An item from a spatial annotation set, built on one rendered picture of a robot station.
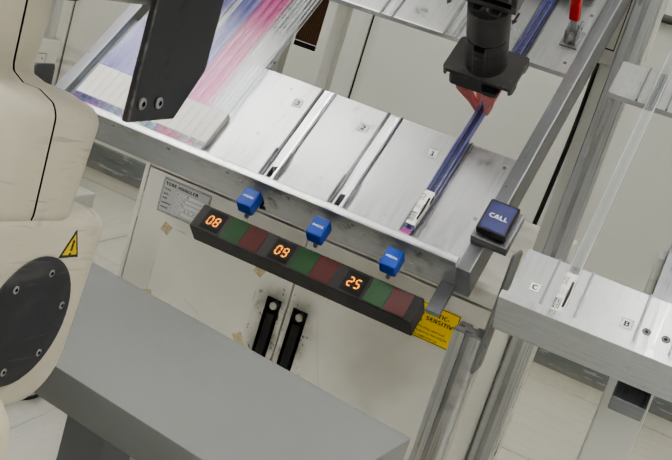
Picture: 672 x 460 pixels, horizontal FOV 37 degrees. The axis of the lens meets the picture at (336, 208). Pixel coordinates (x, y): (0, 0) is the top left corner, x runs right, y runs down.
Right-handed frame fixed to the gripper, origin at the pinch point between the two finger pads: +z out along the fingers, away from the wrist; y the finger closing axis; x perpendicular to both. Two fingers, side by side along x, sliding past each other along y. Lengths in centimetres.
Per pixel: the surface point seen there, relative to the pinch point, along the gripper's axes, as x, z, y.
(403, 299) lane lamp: 32.4, 1.8, -3.8
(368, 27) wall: -122, 130, 92
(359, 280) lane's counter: 32.5, 1.9, 2.6
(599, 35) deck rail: -20.2, 0.0, -9.6
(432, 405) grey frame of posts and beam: 38.6, 14.6, -11.0
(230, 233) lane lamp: 33.9, 1.8, 21.8
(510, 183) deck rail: 11.0, -0.2, -9.0
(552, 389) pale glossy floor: -49, 177, -9
